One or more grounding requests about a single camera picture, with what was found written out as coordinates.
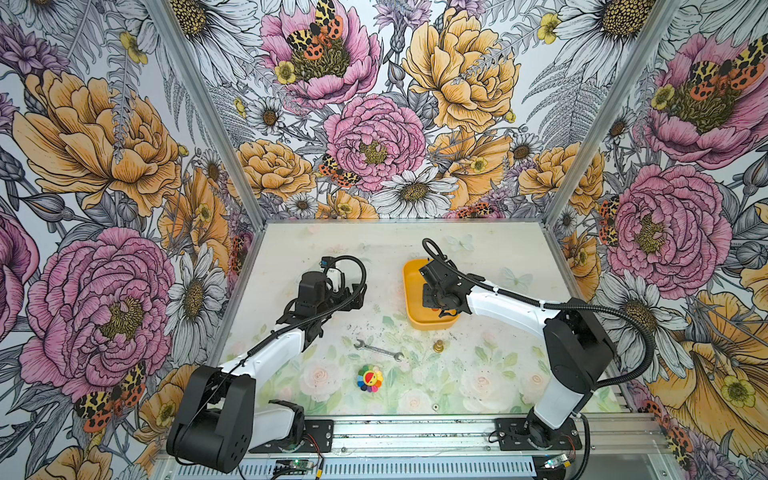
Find rainbow flower toy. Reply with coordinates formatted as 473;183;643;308
356;365;384;393

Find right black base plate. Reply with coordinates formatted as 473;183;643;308
487;417;583;452

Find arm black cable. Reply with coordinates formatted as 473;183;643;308
421;237;656;391
173;254;368;463

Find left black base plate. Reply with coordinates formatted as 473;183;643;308
248;419;335;454

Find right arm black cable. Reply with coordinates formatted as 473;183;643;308
421;237;656;391

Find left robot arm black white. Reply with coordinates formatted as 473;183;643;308
165;255;367;473

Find silver metal wrench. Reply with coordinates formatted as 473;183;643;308
354;339;404;362

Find left green circuit board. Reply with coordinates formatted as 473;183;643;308
272;459;320;478

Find aluminium front rail frame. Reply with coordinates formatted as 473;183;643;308
149;413;685;480

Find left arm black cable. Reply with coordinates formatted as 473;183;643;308
173;254;368;463

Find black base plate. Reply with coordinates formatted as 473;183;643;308
487;417;583;452
248;419;335;454

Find yellow plastic bin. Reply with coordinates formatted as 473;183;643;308
403;259;459;331

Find right green circuit board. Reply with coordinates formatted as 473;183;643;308
542;454;571;469

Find green circuit board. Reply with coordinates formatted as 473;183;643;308
542;454;571;469
272;459;320;478

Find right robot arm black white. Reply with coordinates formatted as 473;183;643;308
419;259;615;450

